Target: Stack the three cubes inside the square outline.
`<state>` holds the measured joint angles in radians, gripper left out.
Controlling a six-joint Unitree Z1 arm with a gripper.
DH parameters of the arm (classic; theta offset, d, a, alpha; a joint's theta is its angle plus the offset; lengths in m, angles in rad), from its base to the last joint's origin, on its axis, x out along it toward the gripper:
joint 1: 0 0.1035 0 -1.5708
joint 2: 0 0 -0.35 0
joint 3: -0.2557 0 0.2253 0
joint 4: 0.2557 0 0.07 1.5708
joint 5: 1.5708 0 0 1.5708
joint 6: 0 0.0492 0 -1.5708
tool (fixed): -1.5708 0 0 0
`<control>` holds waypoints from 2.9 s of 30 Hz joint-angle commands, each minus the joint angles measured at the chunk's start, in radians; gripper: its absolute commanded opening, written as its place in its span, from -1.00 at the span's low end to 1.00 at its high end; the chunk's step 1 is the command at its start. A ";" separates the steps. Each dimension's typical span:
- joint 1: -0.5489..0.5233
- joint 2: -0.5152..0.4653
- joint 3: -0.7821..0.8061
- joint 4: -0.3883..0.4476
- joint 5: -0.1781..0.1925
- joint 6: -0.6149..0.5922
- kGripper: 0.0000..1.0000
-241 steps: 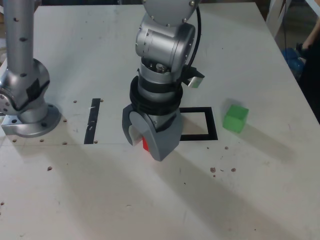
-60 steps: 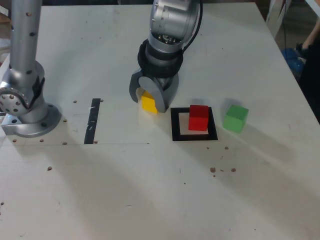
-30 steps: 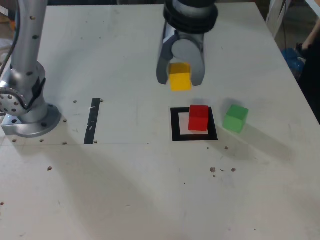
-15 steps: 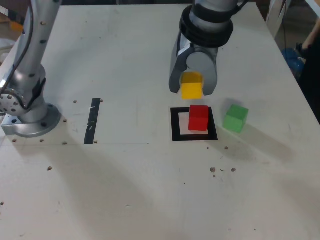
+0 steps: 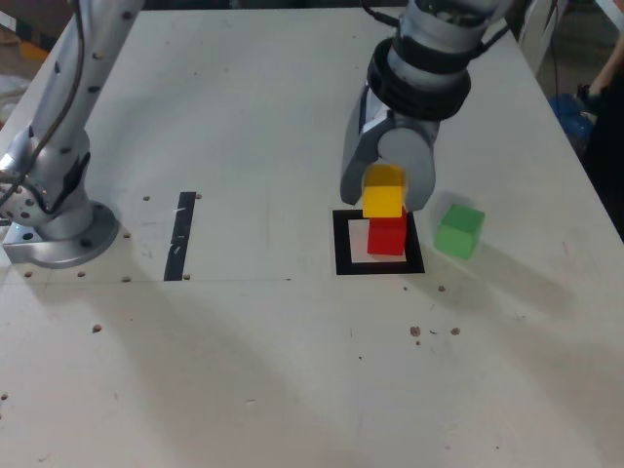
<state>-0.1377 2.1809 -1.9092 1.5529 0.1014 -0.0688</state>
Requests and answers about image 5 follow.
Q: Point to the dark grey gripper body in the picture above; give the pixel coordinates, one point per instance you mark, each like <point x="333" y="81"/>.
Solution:
<point x="373" y="119"/>

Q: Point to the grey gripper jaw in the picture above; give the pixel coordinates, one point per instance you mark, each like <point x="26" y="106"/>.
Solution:
<point x="409" y="151"/>
<point x="353" y="170"/>

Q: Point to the yellow cube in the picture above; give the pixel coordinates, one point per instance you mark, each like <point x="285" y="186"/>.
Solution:
<point x="382" y="202"/>

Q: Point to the red cube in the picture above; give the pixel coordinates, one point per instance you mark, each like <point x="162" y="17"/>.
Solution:
<point x="387" y="239"/>

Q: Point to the green cube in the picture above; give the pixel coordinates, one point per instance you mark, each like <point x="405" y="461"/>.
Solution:
<point x="458" y="234"/>

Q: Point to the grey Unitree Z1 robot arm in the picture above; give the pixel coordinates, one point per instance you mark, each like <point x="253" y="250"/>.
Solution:
<point x="63" y="146"/>

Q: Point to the black tape square outline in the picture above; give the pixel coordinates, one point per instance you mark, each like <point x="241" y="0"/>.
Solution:
<point x="341" y="244"/>

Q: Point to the blue plastic bag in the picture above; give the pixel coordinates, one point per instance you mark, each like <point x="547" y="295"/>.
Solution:
<point x="570" y="122"/>

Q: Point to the black tape strip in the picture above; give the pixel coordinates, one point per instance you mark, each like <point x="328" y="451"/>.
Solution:
<point x="178" y="244"/>

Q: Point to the person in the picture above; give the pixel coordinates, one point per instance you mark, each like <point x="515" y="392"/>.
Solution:
<point x="609" y="161"/>

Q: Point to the white metal beam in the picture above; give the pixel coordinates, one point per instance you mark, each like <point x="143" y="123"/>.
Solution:
<point x="612" y="10"/>

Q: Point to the white metal frame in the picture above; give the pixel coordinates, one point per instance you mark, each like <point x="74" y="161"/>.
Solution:
<point x="536" y="22"/>

